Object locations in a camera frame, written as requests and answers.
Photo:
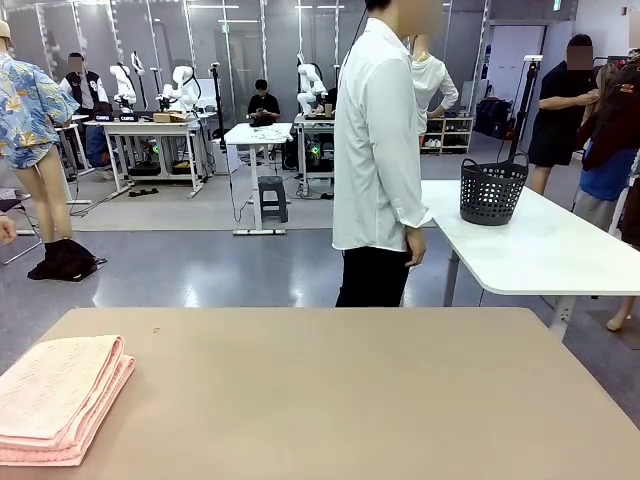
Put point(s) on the bystander hand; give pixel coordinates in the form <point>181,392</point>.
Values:
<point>7,230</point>

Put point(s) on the person's right hand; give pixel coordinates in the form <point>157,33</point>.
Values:
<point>416,247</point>

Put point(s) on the black perforated laundry basket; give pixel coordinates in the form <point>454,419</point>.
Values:
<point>492,195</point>

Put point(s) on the pink towel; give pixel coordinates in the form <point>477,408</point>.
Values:
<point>55,395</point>

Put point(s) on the person's right forearm white sleeve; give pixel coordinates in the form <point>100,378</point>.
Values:
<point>407,205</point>

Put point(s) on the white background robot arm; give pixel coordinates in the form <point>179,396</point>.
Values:
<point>122,90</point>
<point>310,87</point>
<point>180,90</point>

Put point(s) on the black folding chair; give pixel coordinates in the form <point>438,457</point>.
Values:
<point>15,210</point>

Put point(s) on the black clothes pile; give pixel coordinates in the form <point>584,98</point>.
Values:
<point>62,262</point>

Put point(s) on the person in white shirt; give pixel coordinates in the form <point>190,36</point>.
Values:
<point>370,150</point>

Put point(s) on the white side table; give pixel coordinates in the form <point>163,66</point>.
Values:
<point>525,240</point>

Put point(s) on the wooden shoe shelf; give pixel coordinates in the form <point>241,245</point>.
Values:
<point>450,135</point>

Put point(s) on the mannequin in floral shirt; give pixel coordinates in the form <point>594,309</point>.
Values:
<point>30,110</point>

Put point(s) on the black bags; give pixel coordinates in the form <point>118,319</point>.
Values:
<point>492,117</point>

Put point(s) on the grey plastic stool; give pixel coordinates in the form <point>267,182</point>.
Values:
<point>272,197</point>

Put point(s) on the person in varsity jacket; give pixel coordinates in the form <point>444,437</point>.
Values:
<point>85,87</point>

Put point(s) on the mannequin in white hoodie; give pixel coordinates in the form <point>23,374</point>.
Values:
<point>435,85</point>

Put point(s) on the white robot workstation desk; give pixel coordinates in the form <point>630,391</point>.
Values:
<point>312,120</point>

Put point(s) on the black stand with white top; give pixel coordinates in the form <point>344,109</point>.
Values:
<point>522,110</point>

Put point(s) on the long white workbench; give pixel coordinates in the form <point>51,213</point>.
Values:
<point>150,125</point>

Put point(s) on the white standing desk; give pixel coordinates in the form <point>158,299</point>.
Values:
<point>257,132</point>

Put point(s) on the person in black t-shirt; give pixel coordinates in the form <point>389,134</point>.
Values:
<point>557,110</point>

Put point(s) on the cardboard box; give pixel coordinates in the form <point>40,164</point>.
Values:
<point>170,117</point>

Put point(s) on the seated person in black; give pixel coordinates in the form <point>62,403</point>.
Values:
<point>264,107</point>

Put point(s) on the black camera tripod pole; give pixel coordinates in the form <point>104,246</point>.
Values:
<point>216,100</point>

